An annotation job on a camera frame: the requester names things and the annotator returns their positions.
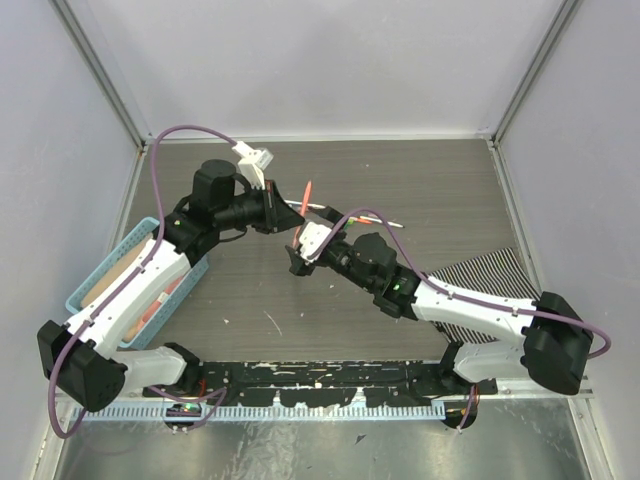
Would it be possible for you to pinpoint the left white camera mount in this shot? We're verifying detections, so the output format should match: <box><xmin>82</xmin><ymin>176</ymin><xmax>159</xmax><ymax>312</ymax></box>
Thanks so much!
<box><xmin>232</xmin><ymin>141</ymin><xmax>273</xmax><ymax>190</ymax></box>

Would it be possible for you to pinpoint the orange white marker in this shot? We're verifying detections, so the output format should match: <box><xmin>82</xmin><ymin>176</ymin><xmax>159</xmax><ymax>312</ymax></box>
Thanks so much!
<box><xmin>346</xmin><ymin>216</ymin><xmax>373</xmax><ymax>225</ymax></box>

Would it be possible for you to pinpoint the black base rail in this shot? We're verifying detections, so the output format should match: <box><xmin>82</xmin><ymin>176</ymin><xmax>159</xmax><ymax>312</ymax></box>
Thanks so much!
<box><xmin>165</xmin><ymin>360</ymin><xmax>497</xmax><ymax>408</ymax></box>

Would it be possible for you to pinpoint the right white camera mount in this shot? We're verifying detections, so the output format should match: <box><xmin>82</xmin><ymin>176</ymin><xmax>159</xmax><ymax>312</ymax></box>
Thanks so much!
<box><xmin>297</xmin><ymin>222</ymin><xmax>331</xmax><ymax>256</ymax></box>

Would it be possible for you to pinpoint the orange slim pen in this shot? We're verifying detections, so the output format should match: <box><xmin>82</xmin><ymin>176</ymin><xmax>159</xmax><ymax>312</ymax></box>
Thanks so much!
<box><xmin>292</xmin><ymin>180</ymin><xmax>312</xmax><ymax>247</ymax></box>

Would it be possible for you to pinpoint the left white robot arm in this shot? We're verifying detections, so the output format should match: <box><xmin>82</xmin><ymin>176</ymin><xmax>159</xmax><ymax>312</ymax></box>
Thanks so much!
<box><xmin>37</xmin><ymin>158</ymin><xmax>304</xmax><ymax>412</ymax></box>

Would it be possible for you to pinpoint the white marker green end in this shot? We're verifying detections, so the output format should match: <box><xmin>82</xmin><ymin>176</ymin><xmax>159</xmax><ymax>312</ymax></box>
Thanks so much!
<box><xmin>359</xmin><ymin>215</ymin><xmax>405</xmax><ymax>229</ymax></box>

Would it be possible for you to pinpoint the white marker lime end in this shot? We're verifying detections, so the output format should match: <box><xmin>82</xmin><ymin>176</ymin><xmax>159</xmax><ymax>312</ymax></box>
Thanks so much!
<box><xmin>285</xmin><ymin>199</ymin><xmax>326</xmax><ymax>209</ymax></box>

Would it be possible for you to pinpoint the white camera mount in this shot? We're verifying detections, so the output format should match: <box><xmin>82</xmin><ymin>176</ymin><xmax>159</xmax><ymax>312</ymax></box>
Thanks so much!
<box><xmin>232</xmin><ymin>141</ymin><xmax>273</xmax><ymax>190</ymax></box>
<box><xmin>297</xmin><ymin>222</ymin><xmax>331</xmax><ymax>256</ymax></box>

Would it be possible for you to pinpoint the striped black white cloth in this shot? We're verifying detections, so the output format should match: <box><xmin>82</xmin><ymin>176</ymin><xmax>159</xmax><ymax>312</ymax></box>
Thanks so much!
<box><xmin>424</xmin><ymin>246</ymin><xmax>544</xmax><ymax>346</ymax></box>

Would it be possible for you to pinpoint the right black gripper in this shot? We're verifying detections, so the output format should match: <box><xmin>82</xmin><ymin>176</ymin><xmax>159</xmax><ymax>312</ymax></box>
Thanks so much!
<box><xmin>287</xmin><ymin>204</ymin><xmax>376</xmax><ymax>292</ymax></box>

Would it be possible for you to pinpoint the light blue plastic basket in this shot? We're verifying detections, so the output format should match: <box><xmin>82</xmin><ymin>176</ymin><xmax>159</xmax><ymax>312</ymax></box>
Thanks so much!
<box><xmin>66</xmin><ymin>217</ymin><xmax>209</xmax><ymax>356</ymax></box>

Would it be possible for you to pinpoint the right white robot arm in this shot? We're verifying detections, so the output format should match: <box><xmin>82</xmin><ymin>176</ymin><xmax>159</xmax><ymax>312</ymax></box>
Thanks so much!
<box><xmin>287</xmin><ymin>233</ymin><xmax>593</xmax><ymax>395</ymax></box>

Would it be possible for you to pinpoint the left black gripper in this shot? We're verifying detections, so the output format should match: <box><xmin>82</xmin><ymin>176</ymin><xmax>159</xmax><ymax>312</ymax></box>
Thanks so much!
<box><xmin>216</xmin><ymin>179</ymin><xmax>305</xmax><ymax>234</ymax></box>

